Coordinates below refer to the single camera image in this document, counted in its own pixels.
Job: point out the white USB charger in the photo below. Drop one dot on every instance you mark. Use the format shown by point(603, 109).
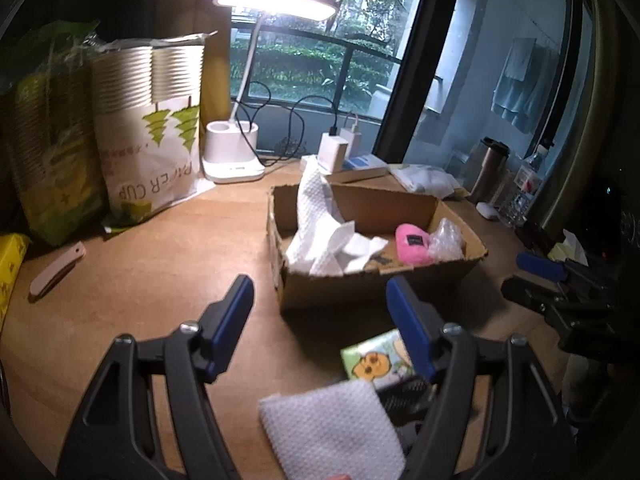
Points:
point(332, 151)

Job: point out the white power strip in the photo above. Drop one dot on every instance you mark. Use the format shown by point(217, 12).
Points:
point(363, 167)

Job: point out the pink fluffy plush item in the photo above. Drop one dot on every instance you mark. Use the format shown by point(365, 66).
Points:
point(413, 245)

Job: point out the white plug adapter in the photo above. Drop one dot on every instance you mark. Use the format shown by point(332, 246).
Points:
point(351, 134)

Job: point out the hanging blue towel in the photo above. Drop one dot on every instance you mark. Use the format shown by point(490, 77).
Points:
point(524, 83)

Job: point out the yellow package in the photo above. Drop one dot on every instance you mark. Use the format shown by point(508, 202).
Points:
point(13, 248)

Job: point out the steel thermos mug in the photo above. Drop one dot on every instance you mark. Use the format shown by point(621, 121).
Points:
point(494, 156)

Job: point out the green paper cup bag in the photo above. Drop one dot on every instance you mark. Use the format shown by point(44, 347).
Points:
point(47, 129)

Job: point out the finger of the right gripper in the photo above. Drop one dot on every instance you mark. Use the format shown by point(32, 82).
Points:
point(542, 267)
point(534, 297)

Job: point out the bubble wrap piece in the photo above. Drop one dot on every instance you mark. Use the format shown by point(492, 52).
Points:
point(446, 243)

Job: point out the clear plastic water bottle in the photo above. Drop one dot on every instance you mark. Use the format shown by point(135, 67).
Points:
point(524, 188)

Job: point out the cartoon tissue packet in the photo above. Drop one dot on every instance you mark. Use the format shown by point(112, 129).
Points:
point(382, 360)

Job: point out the white folding knife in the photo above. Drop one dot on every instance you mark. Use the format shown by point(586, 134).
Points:
point(56, 270)

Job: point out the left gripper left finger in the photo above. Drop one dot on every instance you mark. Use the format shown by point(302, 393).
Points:
point(222, 324)

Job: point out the white textured paper towel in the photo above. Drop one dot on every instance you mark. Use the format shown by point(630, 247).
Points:
point(325, 244)

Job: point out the paper cup sleeve bag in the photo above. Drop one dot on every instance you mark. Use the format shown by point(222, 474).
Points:
point(146, 96)

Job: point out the white wipes pack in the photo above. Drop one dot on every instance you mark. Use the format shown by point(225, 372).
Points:
point(426, 180)

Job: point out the white textured cloth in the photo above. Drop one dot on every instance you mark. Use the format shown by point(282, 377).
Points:
point(340, 430)

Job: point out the brown cardboard box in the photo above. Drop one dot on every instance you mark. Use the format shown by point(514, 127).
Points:
point(375, 212)

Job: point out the white earbuds case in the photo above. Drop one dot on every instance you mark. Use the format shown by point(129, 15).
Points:
point(487, 211)

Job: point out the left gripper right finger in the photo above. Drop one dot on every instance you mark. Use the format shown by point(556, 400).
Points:
point(419, 326)

